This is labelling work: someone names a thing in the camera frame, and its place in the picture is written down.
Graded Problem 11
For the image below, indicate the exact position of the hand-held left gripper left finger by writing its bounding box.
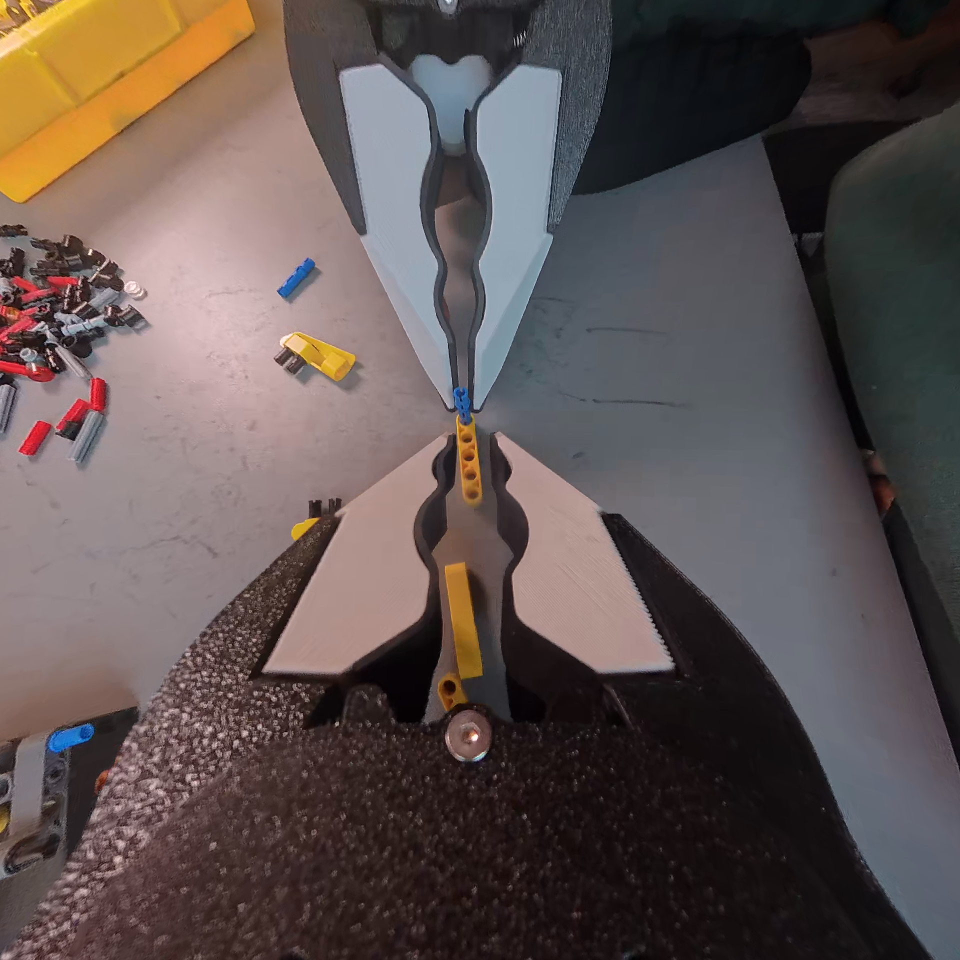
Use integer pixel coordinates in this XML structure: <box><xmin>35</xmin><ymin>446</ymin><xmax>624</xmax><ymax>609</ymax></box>
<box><xmin>264</xmin><ymin>433</ymin><xmax>457</xmax><ymax>680</ymax></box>

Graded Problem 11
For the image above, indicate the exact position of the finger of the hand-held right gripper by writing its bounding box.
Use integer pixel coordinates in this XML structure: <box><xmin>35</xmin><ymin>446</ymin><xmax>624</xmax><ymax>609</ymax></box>
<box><xmin>339</xmin><ymin>63</ymin><xmax>460</xmax><ymax>410</ymax></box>
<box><xmin>465</xmin><ymin>63</ymin><xmax>564</xmax><ymax>414</ymax></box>

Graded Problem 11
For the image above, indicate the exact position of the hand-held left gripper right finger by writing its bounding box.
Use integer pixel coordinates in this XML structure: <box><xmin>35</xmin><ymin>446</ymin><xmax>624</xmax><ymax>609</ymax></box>
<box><xmin>491</xmin><ymin>432</ymin><xmax>674</xmax><ymax>682</ymax></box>

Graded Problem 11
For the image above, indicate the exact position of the pile of small lego connectors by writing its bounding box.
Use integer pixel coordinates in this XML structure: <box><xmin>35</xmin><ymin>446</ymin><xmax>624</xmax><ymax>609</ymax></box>
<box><xmin>0</xmin><ymin>223</ymin><xmax>147</xmax><ymax>462</ymax></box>

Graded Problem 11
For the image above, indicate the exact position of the black and yellow lego assembly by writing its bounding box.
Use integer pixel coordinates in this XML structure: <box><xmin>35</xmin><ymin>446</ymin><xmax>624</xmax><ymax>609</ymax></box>
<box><xmin>0</xmin><ymin>705</ymin><xmax>140</xmax><ymax>879</ymax></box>

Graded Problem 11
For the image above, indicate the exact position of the heap of grey blue lego parts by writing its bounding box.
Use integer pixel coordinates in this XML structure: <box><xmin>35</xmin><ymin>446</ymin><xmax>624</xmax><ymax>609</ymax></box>
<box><xmin>0</xmin><ymin>0</ymin><xmax>84</xmax><ymax>39</ymax></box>

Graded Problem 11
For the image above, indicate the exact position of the person's right hand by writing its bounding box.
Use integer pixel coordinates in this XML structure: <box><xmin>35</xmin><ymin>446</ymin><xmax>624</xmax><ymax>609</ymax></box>
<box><xmin>436</xmin><ymin>153</ymin><xmax>485</xmax><ymax>249</ymax></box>

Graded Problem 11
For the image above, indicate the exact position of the yellow plastic bin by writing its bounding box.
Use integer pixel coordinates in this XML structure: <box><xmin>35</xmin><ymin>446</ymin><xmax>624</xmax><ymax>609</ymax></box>
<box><xmin>0</xmin><ymin>0</ymin><xmax>256</xmax><ymax>204</ymax></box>

